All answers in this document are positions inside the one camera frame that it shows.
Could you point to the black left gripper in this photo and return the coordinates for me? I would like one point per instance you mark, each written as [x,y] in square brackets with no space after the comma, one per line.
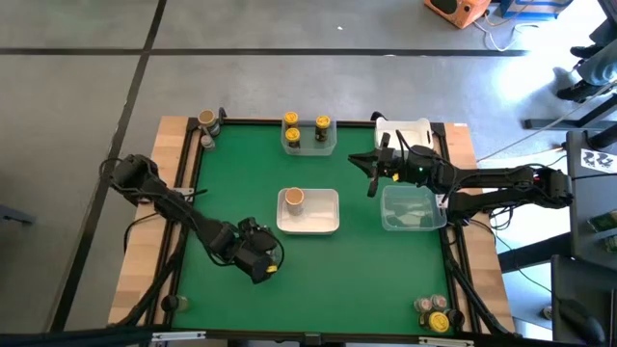
[258,250]

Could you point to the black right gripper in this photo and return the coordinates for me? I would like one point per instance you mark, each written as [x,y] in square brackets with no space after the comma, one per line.
[414,166]

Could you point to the grey-lid small spice jar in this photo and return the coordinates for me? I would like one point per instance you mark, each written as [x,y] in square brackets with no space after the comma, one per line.
[438,301]
[208,141]
[422,304]

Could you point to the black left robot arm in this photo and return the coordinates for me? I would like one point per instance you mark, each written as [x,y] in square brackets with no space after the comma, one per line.
[178,207]

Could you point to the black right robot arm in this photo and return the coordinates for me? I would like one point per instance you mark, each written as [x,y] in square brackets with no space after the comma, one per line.
[501,178]

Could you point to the white plastic bin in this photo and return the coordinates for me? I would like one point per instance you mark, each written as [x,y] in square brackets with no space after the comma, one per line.
[320,212]
[410,130]

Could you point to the clear plastic bin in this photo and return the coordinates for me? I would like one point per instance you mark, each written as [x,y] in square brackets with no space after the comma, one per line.
[410,214]
[308,148]

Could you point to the green table mat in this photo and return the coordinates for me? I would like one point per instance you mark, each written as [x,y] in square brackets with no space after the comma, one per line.
[337,279]

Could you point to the orange speaker box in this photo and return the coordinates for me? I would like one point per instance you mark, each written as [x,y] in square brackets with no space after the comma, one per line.
[458,12]

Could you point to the black floor stand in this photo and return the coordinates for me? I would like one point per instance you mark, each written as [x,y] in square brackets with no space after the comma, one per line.
[554,124]

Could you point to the black overhead beam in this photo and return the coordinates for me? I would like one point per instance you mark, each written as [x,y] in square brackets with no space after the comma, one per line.
[72,338]

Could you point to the dark side desk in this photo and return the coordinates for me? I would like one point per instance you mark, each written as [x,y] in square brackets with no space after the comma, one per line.
[593,202]

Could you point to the small round can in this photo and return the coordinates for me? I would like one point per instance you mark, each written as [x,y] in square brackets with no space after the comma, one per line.
[547,312]

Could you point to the blue box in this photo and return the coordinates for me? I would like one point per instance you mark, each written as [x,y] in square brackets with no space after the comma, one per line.
[530,9]

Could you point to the white marked paper sheet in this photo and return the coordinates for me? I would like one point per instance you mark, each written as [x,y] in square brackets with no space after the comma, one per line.
[598,160]

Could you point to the green circuit board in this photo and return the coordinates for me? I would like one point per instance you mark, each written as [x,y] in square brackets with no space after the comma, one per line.
[605,221]
[612,244]

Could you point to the person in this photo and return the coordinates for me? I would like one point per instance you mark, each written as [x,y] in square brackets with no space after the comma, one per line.
[598,67]

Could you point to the black low desk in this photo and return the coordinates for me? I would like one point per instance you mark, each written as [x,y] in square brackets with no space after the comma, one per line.
[593,284]

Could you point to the black computer mouse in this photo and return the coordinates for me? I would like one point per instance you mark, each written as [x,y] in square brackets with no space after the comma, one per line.
[578,318]

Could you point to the black table frame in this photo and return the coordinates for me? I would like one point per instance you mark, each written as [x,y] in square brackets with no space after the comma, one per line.
[356,121]

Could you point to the black corner bracket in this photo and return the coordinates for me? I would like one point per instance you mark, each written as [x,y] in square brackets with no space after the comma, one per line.
[222,114]
[377,115]

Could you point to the metal bracket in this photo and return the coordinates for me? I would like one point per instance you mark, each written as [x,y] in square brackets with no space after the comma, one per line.
[178,336]
[446,341]

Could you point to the dark floor bracket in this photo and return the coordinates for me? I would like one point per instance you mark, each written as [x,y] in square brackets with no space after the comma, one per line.
[17,217]

